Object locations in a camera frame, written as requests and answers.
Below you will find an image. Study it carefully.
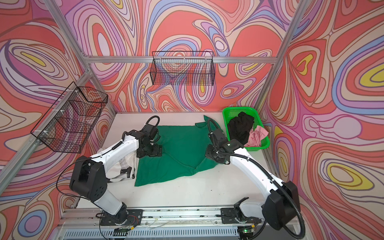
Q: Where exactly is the black wire basket back wall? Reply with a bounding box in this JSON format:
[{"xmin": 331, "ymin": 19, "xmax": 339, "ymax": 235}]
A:
[{"xmin": 150, "ymin": 51, "xmax": 216, "ymax": 86}]

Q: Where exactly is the black t shirt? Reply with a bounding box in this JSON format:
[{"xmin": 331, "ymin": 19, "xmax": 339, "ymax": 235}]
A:
[{"xmin": 227, "ymin": 112, "xmax": 255, "ymax": 145}]

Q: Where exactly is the white printed t shirt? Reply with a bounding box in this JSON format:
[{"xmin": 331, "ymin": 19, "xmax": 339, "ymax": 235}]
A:
[{"xmin": 92, "ymin": 148, "xmax": 139, "ymax": 183}]

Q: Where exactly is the green t shirt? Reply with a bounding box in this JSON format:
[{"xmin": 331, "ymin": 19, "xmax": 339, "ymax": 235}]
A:
[{"xmin": 135, "ymin": 116, "xmax": 220, "ymax": 187}]

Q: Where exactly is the green plastic laundry basket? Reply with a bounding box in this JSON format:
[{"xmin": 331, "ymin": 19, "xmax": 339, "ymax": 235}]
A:
[{"xmin": 222, "ymin": 107, "xmax": 270, "ymax": 152}]

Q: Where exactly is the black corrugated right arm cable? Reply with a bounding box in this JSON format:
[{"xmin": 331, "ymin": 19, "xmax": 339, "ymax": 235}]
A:
[{"xmin": 206, "ymin": 118, "xmax": 306, "ymax": 240}]

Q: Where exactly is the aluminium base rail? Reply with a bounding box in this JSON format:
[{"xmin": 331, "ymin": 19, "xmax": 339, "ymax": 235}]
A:
[{"xmin": 52, "ymin": 206, "xmax": 290, "ymax": 240}]

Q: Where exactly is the aluminium frame profile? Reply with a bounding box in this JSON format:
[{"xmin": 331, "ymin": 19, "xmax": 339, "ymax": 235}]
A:
[{"xmin": 0, "ymin": 0, "xmax": 304, "ymax": 193}]

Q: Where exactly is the pink t shirt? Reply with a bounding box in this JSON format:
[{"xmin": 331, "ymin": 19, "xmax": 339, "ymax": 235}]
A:
[{"xmin": 245, "ymin": 126, "xmax": 269, "ymax": 147}]

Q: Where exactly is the black wire basket wall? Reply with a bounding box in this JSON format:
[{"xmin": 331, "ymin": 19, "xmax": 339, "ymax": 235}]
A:
[
  {"xmin": 150, "ymin": 51, "xmax": 216, "ymax": 86},
  {"xmin": 31, "ymin": 82, "xmax": 108, "ymax": 154}
]

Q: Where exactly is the black wire basket left wall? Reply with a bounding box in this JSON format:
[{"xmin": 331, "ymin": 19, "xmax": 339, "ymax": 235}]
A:
[{"xmin": 31, "ymin": 82, "xmax": 108, "ymax": 154}]

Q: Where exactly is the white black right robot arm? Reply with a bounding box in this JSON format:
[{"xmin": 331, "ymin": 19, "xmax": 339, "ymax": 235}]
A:
[{"xmin": 206, "ymin": 119, "xmax": 305, "ymax": 239}]

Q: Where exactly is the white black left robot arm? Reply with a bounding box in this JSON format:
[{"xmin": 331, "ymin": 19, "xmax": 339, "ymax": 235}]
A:
[{"xmin": 70, "ymin": 122, "xmax": 162, "ymax": 225}]

